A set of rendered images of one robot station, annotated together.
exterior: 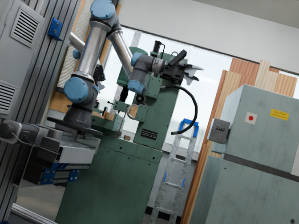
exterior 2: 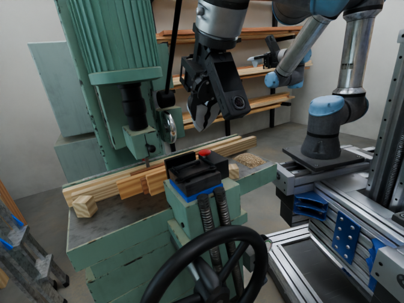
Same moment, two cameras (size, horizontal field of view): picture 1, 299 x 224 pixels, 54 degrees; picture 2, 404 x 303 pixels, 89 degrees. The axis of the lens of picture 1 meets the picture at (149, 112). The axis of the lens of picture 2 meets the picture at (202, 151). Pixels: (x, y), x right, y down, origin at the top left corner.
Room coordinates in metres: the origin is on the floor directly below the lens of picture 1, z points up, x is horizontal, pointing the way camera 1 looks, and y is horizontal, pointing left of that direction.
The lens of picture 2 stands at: (2.43, 0.80, 1.22)
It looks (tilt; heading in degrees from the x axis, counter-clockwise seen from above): 22 degrees down; 241
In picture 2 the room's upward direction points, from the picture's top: 6 degrees counter-clockwise
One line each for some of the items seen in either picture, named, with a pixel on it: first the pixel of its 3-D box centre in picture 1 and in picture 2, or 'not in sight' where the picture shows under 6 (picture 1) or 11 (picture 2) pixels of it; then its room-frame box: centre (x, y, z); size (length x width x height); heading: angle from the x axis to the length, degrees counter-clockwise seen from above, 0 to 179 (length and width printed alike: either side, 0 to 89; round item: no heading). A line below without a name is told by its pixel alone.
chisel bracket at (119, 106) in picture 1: (122, 108); (141, 141); (2.30, 0.21, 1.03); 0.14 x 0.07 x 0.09; 88
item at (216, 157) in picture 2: (92, 103); (200, 171); (2.23, 0.43, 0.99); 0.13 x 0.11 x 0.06; 178
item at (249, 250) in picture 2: not in sight; (247, 247); (2.05, 0.38, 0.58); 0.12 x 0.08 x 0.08; 88
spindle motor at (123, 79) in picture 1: (132, 68); (112, 11); (2.30, 0.23, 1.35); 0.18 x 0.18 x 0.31
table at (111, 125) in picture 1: (99, 122); (188, 196); (2.23, 0.34, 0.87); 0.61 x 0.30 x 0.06; 178
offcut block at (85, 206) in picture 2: not in sight; (85, 206); (2.49, 0.28, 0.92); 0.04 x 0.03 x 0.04; 141
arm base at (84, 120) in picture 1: (79, 115); (321, 141); (1.60, 0.36, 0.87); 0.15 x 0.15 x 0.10
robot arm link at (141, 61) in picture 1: (142, 62); (297, 55); (1.44, 0.10, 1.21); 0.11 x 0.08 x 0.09; 85
